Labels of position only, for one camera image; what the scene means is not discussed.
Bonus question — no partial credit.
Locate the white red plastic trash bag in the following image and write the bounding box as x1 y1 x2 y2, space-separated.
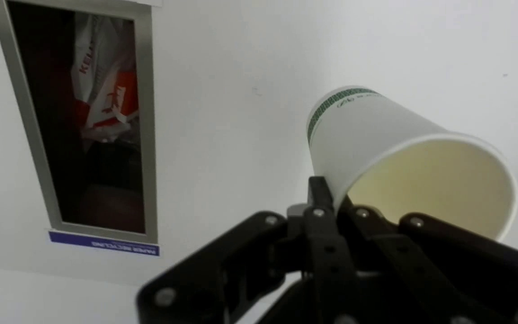
68 13 140 145

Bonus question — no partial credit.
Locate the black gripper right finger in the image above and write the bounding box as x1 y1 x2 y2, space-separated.
336 201 518 324

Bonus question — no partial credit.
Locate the metal framed counter trash opening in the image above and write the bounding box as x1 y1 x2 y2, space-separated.
0 0 160 246

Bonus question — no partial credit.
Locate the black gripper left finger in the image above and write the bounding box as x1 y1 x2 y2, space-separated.
135 175 358 324

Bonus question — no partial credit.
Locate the white paper cup green stripe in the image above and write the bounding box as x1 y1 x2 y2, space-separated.
304 85 518 244

